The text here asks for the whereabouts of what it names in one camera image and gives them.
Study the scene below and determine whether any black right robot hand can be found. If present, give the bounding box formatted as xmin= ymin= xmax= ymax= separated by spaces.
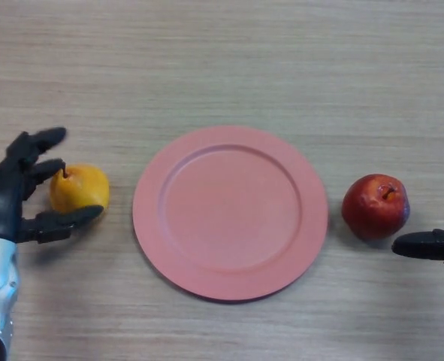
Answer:
xmin=391 ymin=224 xmax=444 ymax=267

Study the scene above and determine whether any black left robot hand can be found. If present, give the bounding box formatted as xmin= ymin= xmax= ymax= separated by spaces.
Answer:
xmin=0 ymin=126 xmax=105 ymax=244

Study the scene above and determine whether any yellow pear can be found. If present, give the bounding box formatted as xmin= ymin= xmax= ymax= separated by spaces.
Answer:
xmin=49 ymin=162 xmax=110 ymax=214

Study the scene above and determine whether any pink round plate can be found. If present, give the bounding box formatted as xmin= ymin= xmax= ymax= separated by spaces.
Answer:
xmin=131 ymin=125 xmax=329 ymax=304

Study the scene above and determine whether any red apple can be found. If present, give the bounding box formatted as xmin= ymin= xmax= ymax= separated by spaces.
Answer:
xmin=341 ymin=173 xmax=411 ymax=241

